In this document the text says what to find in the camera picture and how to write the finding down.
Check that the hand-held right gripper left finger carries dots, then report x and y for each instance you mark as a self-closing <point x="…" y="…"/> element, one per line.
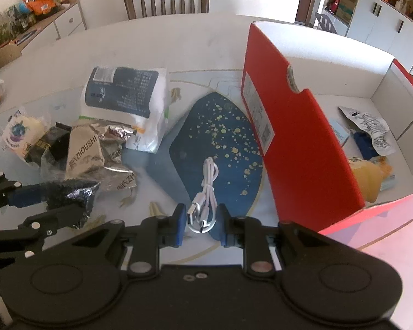
<point x="180" y="225"/>

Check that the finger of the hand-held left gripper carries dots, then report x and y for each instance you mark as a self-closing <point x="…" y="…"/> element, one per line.
<point x="27" y="194"/>
<point x="55" y="216"/>

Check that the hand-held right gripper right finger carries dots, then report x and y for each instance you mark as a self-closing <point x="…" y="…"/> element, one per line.
<point x="223" y="225"/>

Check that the black foil wrapper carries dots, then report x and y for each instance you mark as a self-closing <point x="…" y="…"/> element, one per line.
<point x="72" y="190"/>

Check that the black zigzag-edge snack packet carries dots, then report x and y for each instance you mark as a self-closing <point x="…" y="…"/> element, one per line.
<point x="56" y="144"/>

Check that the round bread packet blue print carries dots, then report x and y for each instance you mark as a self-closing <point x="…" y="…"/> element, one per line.
<point x="20" y="132"/>

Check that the silver brown snack wrapper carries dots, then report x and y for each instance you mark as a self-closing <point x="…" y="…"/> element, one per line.
<point x="84" y="151"/>

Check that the red cardboard shoe box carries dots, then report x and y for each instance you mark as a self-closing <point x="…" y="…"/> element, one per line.
<point x="296" y="144"/>

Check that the blue white tissue pack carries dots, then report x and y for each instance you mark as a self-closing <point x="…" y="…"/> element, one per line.
<point x="124" y="89"/>

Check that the small white blue carton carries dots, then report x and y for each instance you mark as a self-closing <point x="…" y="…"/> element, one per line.
<point x="339" y="132"/>

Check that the yellow spotted plush toy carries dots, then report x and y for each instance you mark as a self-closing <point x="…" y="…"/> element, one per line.
<point x="364" y="178"/>

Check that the blue white cracker packet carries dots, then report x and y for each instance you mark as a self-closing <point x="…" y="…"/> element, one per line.
<point x="363" y="144"/>

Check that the silver printed pouch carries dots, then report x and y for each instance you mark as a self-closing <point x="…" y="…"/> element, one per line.
<point x="375" y="127"/>

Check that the white marble desktop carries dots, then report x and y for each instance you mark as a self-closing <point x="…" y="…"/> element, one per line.
<point x="192" y="48"/>

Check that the dark blue gold-speckled mat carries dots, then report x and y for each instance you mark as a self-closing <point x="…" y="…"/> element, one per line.
<point x="223" y="151"/>

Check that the brown cardboard box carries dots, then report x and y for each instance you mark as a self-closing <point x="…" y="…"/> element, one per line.
<point x="5" y="55"/>

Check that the white wood-top side cabinet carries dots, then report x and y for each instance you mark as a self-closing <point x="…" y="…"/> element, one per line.
<point x="68" y="20"/>

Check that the white low bench cabinet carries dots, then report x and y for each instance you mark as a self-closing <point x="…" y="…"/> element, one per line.
<point x="337" y="24"/>

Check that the red bag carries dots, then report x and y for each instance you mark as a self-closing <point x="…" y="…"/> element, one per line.
<point x="333" y="3"/>

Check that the printed cardboard carton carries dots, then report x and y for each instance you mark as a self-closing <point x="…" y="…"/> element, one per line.
<point x="347" y="7"/>

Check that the white double door cabinet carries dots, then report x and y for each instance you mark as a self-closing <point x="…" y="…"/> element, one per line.
<point x="385" y="31"/>

